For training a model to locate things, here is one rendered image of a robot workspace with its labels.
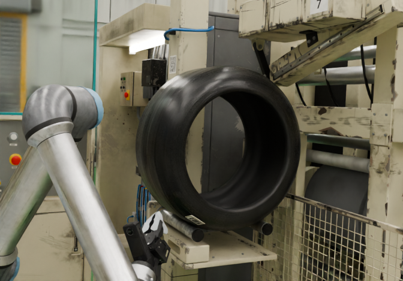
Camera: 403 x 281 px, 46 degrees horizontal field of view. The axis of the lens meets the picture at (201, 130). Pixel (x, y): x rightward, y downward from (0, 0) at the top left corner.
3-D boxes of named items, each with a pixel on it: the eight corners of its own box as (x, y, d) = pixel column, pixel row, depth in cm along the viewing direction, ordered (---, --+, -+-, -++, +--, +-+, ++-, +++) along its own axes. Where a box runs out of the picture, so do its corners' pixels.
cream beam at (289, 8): (236, 38, 204) (237, 3, 203) (285, 43, 215) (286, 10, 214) (331, 17, 149) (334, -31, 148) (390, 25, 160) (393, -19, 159)
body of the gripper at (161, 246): (151, 250, 146) (140, 284, 137) (135, 232, 142) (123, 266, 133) (172, 246, 142) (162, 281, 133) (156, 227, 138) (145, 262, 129)
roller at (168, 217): (169, 210, 195) (165, 220, 195) (160, 206, 193) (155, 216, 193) (206, 231, 164) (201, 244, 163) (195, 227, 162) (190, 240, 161)
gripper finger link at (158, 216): (166, 221, 150) (158, 245, 143) (156, 209, 148) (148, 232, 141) (174, 219, 149) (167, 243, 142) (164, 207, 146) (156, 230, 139)
